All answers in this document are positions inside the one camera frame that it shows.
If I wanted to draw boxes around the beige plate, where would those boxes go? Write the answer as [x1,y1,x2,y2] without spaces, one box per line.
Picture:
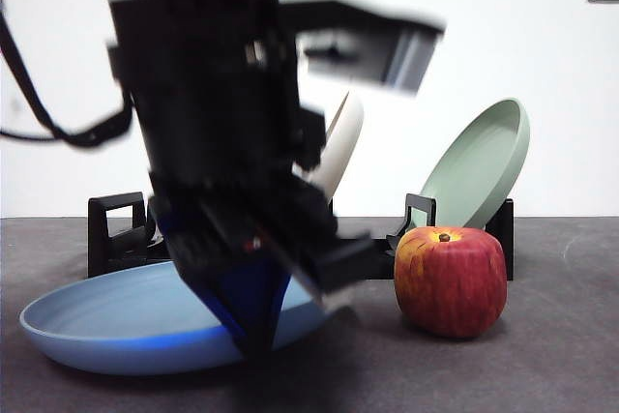
[309,91,365,206]

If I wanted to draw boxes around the red yellow apple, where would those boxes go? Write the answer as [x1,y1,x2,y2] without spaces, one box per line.
[394,225,508,339]

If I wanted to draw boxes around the blue plate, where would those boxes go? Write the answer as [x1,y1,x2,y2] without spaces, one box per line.
[18,260,336,376]

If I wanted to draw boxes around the black cable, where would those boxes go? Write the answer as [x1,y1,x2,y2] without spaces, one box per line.
[0,0,135,148]

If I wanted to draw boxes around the black plate rack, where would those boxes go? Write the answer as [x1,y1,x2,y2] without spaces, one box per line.
[87,192,515,283]

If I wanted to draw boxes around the green plate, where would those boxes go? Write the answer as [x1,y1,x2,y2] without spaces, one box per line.
[418,98,532,231]

